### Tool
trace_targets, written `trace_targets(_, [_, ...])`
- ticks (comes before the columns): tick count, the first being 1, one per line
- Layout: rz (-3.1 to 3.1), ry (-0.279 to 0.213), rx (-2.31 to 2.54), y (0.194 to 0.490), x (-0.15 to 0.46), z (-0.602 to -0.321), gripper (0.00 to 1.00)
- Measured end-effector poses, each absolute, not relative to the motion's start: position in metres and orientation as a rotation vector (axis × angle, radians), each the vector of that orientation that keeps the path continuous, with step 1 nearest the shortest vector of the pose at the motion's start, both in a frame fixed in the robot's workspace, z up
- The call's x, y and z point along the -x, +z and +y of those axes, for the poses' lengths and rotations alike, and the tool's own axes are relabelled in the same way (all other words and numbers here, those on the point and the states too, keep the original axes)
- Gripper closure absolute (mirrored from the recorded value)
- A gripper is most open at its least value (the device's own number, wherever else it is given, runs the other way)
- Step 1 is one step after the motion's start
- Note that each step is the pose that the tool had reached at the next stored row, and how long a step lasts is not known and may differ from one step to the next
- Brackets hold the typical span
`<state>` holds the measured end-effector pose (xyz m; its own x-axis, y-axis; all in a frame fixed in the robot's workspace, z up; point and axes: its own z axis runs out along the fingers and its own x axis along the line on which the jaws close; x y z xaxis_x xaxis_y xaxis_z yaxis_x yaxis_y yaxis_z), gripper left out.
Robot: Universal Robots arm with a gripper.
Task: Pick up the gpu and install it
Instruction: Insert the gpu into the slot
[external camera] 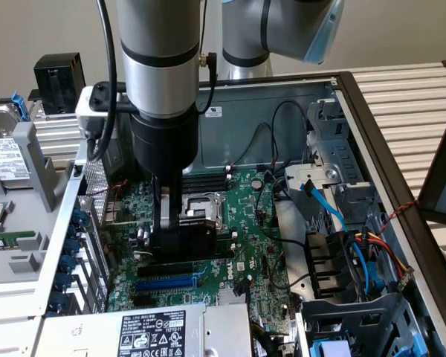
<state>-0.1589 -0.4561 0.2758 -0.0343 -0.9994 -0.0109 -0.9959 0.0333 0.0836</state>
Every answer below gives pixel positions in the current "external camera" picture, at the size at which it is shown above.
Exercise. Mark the short black expansion slot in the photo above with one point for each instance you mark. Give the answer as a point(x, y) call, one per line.
point(141, 302)

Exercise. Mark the dark framed monitor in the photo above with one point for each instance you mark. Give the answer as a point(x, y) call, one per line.
point(435, 178)

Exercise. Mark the silver hard disk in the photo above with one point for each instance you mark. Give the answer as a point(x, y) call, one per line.
point(3, 156)

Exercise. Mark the green graphics card black cooler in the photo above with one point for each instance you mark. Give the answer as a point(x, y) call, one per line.
point(200, 234)

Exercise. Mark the grey open PC case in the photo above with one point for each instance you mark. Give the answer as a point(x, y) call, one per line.
point(245, 130)

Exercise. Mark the black CPU cooler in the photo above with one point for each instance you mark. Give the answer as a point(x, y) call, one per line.
point(59, 82)

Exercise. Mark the blue disk rail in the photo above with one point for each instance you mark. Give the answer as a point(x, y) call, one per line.
point(19, 106)

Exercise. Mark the silver CPU socket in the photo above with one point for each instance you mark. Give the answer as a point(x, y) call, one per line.
point(208, 208)

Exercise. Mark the blue expansion slot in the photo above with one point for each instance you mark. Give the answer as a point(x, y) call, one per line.
point(163, 285)

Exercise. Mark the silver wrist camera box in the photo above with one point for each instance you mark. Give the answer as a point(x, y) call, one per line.
point(89, 119)

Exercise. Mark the silver disk bay bracket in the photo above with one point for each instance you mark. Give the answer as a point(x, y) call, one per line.
point(319, 175)

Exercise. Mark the silver power supply unit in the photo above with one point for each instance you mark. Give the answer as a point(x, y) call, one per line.
point(96, 334)

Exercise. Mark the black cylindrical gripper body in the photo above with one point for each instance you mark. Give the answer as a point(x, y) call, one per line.
point(163, 145)

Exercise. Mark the long black expansion slot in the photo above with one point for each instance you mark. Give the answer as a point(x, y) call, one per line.
point(163, 270)

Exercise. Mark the grey parts rack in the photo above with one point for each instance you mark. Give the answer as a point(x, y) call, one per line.
point(37, 163)

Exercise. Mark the grey disk bay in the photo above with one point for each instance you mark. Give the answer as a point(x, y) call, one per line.
point(357, 316)

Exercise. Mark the black RAM slot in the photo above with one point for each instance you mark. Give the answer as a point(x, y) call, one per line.
point(208, 189)
point(208, 175)
point(208, 184)
point(208, 179)

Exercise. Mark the silver chipset heatsink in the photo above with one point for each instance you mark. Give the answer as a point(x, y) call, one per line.
point(230, 297)

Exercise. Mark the round coin battery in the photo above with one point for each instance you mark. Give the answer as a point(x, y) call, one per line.
point(256, 183)

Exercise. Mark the green RAM stick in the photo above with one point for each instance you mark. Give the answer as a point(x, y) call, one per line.
point(7, 238)

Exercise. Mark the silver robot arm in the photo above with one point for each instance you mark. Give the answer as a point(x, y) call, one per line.
point(156, 37)

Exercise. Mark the blue card retention clip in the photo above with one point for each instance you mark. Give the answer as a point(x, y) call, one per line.
point(80, 217)
point(64, 281)
point(71, 247)
point(58, 300)
point(67, 264)
point(73, 230)

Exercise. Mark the green motherboard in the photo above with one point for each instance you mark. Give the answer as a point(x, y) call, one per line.
point(252, 223)

